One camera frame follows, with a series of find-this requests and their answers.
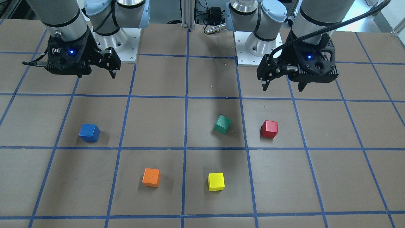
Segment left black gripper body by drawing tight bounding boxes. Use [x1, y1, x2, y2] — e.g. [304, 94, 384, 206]
[277, 33, 339, 84]

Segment green wooden block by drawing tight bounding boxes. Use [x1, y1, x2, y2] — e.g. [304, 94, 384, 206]
[214, 115, 232, 134]

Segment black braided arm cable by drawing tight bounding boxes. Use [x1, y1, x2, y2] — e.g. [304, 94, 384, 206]
[269, 0, 391, 64]

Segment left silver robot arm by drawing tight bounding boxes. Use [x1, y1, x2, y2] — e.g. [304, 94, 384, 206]
[225, 0, 353, 91]

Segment yellow wooden block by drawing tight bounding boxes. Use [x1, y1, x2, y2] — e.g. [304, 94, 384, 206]
[208, 172, 225, 191]

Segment blue wooden block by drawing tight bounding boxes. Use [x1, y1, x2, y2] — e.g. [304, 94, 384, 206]
[79, 124, 100, 142]

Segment orange wooden block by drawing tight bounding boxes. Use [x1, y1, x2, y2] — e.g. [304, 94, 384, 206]
[142, 168, 161, 188]

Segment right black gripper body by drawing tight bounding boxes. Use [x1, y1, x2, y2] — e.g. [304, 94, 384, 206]
[47, 30, 102, 78]

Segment red wooden block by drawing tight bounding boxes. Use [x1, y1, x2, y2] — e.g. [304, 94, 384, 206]
[260, 120, 278, 138]

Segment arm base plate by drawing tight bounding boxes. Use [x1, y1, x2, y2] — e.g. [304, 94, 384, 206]
[234, 31, 283, 67]
[92, 28, 142, 63]

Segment aluminium frame post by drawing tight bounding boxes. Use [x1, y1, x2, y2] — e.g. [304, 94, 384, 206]
[180, 0, 196, 31]

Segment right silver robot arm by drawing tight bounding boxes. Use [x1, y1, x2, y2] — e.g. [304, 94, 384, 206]
[22, 0, 150, 78]

